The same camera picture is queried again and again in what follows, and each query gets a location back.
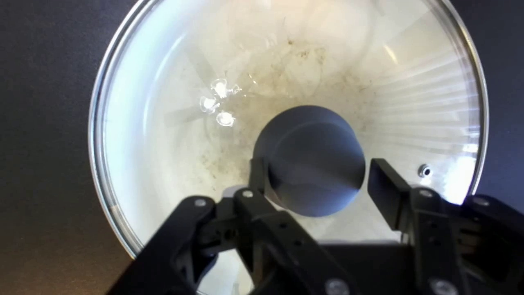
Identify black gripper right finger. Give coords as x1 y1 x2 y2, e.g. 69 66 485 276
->
367 155 524 295

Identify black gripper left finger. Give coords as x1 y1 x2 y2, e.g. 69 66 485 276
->
107 186 357 295

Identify glass lid with dark knob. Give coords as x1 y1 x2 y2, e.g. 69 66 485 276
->
87 0 492 258

